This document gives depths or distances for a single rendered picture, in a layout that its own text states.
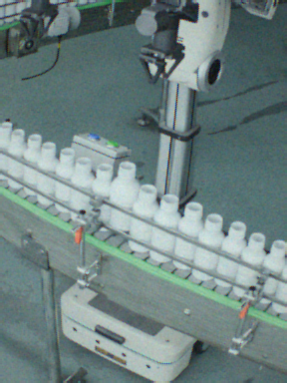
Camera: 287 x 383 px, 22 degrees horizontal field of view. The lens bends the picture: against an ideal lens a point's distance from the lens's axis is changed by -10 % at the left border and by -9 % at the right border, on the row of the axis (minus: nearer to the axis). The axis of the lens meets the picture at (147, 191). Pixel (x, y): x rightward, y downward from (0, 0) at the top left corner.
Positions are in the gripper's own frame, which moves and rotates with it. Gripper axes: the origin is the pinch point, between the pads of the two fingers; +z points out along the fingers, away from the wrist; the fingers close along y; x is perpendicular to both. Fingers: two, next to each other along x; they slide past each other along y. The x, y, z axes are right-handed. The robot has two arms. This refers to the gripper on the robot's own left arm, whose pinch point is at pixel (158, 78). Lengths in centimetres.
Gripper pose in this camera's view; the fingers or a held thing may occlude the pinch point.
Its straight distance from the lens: 176.9
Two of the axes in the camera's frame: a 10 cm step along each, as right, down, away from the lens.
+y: 5.4, -3.7, 7.6
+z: -1.3, 8.5, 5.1
